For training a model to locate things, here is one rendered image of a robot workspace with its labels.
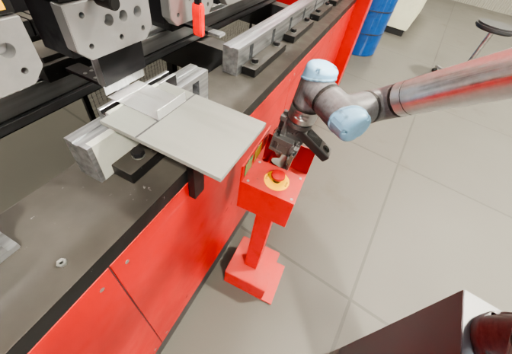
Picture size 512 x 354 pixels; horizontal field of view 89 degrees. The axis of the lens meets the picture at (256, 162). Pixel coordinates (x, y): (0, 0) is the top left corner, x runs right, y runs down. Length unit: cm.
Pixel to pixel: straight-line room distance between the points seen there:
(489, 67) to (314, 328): 120
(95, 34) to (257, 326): 123
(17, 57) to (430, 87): 62
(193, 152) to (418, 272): 154
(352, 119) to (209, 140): 28
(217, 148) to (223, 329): 101
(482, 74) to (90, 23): 59
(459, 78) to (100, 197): 68
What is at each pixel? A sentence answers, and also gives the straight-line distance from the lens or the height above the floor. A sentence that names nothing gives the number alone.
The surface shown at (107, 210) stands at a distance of 58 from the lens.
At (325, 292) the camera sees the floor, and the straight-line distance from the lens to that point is 149.
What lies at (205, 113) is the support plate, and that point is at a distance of 56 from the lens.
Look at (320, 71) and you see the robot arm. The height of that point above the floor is 108.
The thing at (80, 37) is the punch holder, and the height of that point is 116.
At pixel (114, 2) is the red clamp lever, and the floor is 120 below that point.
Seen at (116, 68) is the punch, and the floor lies 107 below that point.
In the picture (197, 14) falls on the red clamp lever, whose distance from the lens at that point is 61.
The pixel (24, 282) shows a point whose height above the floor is 88.
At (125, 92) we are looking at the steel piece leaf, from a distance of 63.
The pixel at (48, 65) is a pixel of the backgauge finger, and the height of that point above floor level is 102.
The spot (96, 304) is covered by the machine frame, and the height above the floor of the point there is 77.
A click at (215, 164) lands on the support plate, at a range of 45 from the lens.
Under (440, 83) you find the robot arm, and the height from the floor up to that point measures 114.
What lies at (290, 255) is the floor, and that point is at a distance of 150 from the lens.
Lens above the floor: 133
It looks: 46 degrees down
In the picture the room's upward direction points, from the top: 10 degrees clockwise
